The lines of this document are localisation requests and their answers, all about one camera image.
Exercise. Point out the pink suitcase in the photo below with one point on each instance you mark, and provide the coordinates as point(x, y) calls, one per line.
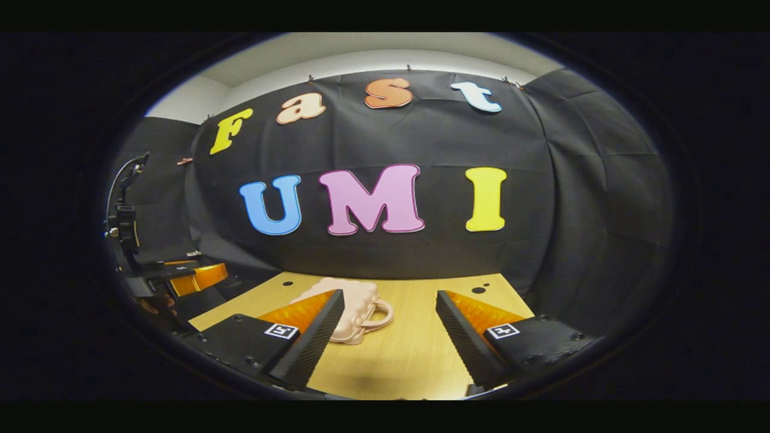
point(355, 313)

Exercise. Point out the black backdrop cloth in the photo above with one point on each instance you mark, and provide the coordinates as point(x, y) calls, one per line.
point(421, 138)

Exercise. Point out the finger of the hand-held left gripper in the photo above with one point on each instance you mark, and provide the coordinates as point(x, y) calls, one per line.
point(180, 263)
point(204, 276)

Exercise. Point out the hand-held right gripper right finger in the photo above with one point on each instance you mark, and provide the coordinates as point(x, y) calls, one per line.
point(463, 349)

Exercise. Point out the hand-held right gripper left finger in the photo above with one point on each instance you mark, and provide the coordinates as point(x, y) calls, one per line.
point(310, 343)

